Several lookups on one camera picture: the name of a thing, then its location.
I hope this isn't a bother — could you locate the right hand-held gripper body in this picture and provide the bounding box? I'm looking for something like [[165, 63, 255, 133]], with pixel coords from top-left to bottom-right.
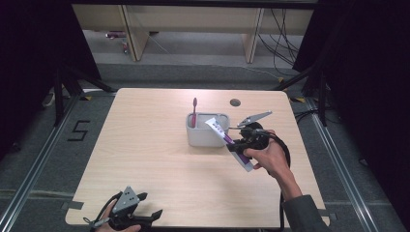
[[237, 110, 275, 151]]

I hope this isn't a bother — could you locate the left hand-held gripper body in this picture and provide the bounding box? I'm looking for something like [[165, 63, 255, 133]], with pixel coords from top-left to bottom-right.
[[109, 186, 143, 230]]

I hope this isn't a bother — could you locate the grey plastic holder box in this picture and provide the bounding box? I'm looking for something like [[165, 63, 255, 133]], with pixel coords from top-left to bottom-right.
[[185, 111, 231, 149]]

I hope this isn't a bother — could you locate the person's left hand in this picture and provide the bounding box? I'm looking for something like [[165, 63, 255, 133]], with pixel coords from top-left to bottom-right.
[[94, 200, 142, 232]]

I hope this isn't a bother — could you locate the black metal stand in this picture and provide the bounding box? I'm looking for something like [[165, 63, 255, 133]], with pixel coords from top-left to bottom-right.
[[272, 62, 329, 128], [52, 63, 118, 128]]

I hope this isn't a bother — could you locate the bundle of black cables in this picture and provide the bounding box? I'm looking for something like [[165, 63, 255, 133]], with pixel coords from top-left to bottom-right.
[[257, 8, 304, 77]]

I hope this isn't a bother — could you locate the pink thing on floor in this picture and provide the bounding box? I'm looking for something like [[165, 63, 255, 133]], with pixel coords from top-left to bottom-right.
[[104, 30, 127, 40]]

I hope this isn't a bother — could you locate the white purple toothpaste tube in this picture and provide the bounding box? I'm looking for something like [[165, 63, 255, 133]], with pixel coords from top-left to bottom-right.
[[204, 117, 255, 173]]

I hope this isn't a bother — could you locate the black curtain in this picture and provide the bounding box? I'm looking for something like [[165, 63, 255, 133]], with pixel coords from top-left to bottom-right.
[[291, 0, 410, 226], [0, 0, 103, 162]]

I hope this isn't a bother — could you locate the pink toothbrush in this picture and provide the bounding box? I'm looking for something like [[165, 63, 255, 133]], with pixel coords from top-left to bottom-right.
[[190, 97, 198, 129]]

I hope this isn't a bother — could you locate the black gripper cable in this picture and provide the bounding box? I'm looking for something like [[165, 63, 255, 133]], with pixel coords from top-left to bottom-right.
[[82, 190, 124, 230], [255, 128, 292, 232]]

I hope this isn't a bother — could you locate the aluminium floor rail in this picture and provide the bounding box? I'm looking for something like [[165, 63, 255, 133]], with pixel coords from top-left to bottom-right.
[[0, 95, 82, 232], [305, 96, 381, 232]]

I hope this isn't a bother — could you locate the person's right hand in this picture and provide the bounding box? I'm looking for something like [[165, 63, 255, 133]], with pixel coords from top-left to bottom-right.
[[243, 129, 292, 182]]

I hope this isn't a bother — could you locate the light wooden desk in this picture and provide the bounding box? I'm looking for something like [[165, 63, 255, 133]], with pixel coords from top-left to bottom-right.
[[71, 3, 314, 64]]

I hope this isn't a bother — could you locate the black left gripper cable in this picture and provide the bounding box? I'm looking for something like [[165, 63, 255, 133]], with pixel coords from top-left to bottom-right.
[[82, 190, 124, 230]]

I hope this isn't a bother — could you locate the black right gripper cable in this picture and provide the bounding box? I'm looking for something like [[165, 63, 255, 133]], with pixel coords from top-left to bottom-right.
[[255, 128, 292, 232]]

